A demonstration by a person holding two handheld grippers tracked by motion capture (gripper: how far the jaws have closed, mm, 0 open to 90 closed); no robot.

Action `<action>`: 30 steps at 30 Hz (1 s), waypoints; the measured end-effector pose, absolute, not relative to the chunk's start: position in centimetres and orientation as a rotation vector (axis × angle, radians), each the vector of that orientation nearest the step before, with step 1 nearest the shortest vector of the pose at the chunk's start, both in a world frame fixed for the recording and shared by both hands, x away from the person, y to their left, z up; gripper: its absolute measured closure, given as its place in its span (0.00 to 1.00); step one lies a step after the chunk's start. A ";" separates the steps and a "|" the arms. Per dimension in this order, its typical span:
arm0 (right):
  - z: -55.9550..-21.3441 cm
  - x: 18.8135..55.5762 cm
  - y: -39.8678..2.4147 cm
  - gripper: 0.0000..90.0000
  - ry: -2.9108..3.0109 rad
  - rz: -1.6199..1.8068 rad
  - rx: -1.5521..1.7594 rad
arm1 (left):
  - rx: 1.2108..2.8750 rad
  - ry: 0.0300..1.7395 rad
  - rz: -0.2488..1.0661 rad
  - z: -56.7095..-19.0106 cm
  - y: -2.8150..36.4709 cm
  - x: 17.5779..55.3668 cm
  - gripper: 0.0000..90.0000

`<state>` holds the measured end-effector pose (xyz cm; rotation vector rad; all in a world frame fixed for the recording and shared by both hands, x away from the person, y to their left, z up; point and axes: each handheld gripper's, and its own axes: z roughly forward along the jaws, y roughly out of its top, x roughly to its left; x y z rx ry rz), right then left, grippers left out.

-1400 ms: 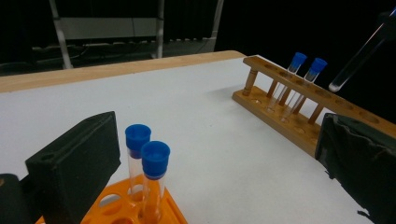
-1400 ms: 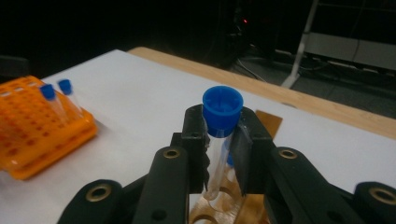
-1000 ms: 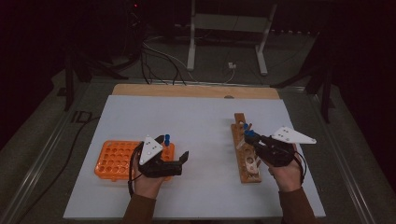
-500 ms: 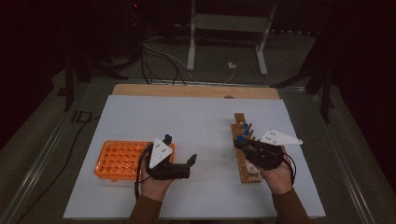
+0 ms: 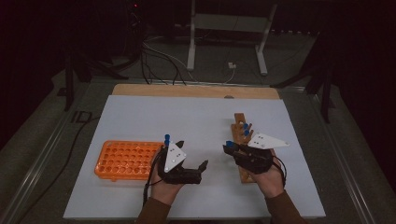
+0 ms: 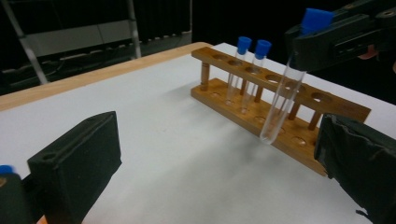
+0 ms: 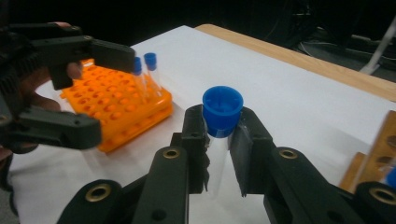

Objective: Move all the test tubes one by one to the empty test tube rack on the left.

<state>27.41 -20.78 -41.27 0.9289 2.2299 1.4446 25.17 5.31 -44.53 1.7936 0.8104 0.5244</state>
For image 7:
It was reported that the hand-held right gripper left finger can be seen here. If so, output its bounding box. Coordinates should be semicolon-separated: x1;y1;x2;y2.
170;104;210;194

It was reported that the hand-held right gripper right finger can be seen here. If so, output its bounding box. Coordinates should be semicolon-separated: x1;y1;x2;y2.
228;105;275;198

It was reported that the clear test tube blue cap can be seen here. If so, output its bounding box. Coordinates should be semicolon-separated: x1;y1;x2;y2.
143;51;163;96
133;56;149;102
376;161;396;190
202;86;245;195

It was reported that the orange plastic test tube rack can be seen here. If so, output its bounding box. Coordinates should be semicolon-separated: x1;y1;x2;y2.
60;59;174;154

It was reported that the wooden test tube rack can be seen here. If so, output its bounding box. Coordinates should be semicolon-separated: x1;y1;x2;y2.
339;110;396;194

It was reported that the white metal stand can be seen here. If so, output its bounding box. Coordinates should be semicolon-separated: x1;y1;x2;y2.
359;15;396;76

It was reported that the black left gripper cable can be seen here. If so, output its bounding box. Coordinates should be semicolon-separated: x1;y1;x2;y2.
0;152;19;217

